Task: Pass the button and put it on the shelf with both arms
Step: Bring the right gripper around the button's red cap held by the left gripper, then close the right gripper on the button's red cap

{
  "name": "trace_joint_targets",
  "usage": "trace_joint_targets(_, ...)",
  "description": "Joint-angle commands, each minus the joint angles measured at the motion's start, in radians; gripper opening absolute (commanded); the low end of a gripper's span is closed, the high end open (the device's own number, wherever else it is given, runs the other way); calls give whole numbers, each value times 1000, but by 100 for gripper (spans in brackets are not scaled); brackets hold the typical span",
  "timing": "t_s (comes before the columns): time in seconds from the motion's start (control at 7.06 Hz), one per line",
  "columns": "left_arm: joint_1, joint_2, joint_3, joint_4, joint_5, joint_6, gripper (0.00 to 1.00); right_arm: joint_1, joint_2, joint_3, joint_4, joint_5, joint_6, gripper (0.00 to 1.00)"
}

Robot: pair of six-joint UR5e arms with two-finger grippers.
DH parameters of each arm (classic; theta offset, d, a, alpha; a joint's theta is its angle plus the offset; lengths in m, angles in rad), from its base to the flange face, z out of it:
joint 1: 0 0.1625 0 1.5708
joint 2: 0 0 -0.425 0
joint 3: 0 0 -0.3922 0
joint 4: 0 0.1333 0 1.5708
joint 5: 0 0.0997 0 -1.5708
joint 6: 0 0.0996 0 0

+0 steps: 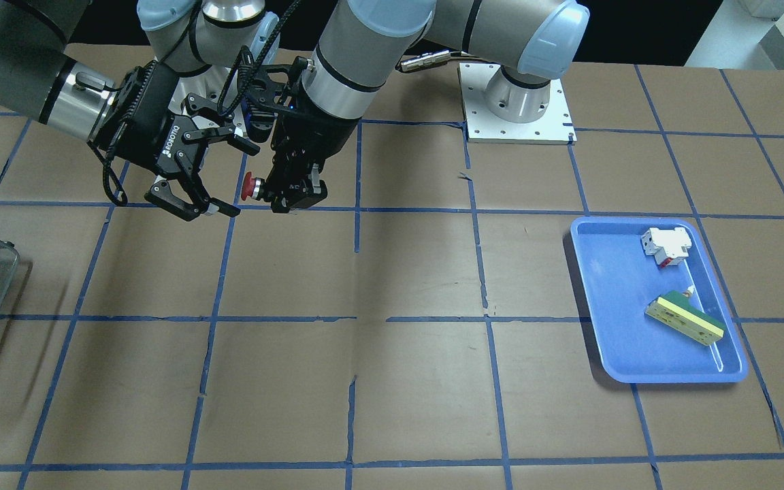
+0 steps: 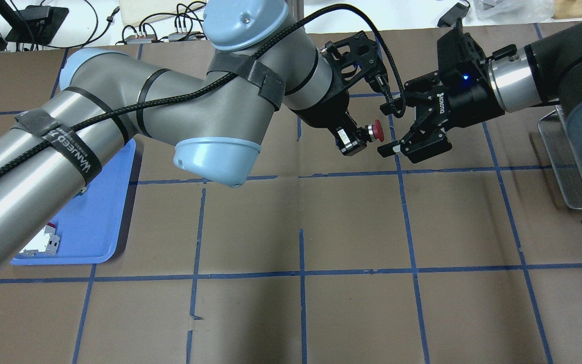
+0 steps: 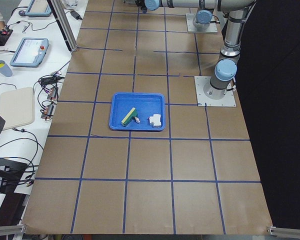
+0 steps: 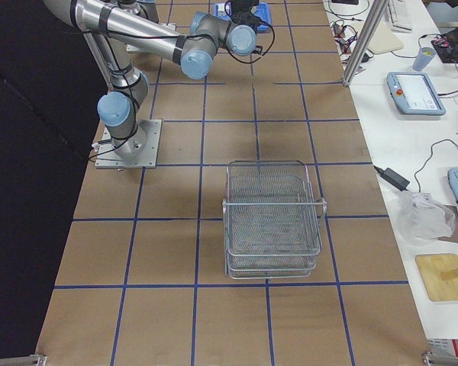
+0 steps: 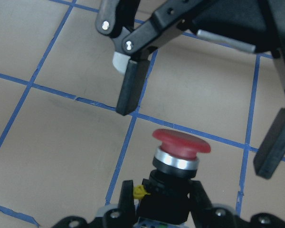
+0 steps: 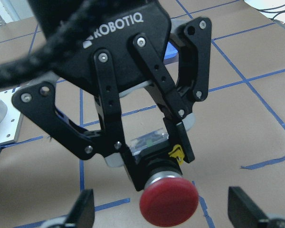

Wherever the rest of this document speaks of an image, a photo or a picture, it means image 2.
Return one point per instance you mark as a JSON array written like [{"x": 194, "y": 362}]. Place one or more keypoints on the wire mesh shelf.
[{"x": 565, "y": 161}]

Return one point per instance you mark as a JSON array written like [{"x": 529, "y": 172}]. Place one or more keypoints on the red emergency push button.
[{"x": 372, "y": 132}]

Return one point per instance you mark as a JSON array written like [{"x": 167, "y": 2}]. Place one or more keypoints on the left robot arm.
[{"x": 263, "y": 60}]

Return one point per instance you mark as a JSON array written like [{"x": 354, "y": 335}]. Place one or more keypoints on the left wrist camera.
[{"x": 354, "y": 59}]

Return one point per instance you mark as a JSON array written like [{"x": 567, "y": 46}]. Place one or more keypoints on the blue plastic tray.
[{"x": 89, "y": 225}]

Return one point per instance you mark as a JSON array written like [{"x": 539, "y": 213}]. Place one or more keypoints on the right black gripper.
[{"x": 469, "y": 97}]

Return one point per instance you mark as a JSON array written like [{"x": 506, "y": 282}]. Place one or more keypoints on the white circuit breaker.
[{"x": 46, "y": 242}]

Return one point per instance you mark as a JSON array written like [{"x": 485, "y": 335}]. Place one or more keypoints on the wooden board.
[{"x": 567, "y": 10}]

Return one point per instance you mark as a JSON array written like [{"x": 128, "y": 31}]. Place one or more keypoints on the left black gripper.
[{"x": 321, "y": 112}]

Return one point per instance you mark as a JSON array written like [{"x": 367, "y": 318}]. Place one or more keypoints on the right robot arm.
[{"x": 544, "y": 72}]

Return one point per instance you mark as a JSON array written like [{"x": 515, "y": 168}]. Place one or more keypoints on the black tablet stand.
[{"x": 33, "y": 25}]

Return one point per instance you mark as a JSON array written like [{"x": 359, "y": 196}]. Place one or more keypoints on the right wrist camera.
[{"x": 462, "y": 61}]

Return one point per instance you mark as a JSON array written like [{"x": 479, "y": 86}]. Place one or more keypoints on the black power adapter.
[{"x": 455, "y": 14}]

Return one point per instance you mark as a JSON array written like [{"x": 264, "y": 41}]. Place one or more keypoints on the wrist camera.
[
  {"x": 462, "y": 61},
  {"x": 354, "y": 59}
]

